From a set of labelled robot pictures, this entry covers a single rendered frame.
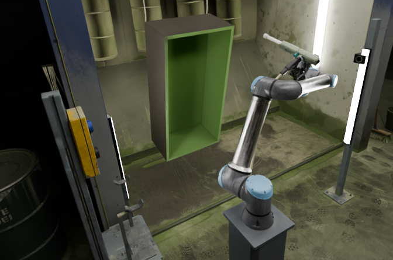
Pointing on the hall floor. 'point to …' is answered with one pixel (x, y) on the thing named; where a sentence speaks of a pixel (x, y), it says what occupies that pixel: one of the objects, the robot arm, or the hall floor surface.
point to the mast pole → (359, 107)
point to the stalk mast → (73, 171)
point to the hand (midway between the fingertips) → (299, 56)
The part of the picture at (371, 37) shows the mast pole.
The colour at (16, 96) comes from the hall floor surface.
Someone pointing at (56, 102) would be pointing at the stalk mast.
